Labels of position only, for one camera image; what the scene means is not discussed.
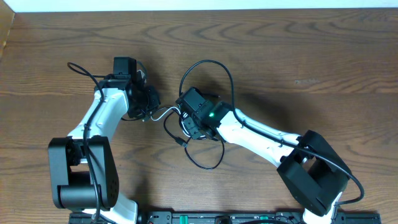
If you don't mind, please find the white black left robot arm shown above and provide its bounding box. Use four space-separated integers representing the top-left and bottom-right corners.
48 57 160 223

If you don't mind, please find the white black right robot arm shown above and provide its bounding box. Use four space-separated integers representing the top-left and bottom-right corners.
176 87 351 223

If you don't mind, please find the white cable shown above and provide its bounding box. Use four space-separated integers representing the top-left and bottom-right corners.
150 106 208 140

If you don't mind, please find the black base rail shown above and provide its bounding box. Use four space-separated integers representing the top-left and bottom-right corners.
68 211 382 224

